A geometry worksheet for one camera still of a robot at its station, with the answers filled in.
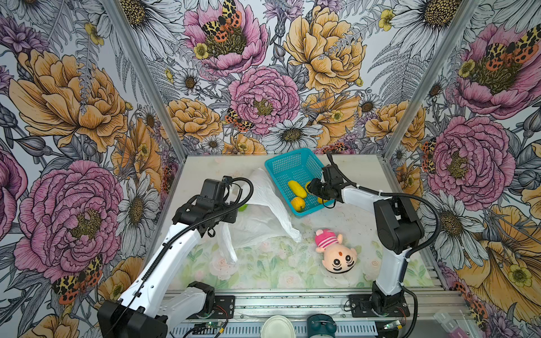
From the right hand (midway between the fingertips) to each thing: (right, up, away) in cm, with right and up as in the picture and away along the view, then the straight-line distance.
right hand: (311, 192), depth 100 cm
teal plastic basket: (-2, +13, +16) cm, 21 cm away
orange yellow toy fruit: (-6, -5, -4) cm, 9 cm away
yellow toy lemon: (+2, -2, -12) cm, 12 cm away
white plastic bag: (-22, -11, -3) cm, 25 cm away
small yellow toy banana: (-6, +1, +3) cm, 7 cm away
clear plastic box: (+41, -41, -30) cm, 65 cm away
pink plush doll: (+6, -22, -22) cm, 32 cm away
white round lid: (-16, -42, -29) cm, 53 cm away
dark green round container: (-3, -36, -36) cm, 51 cm away
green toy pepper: (-31, -7, -3) cm, 32 cm away
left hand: (-33, -6, -22) cm, 40 cm away
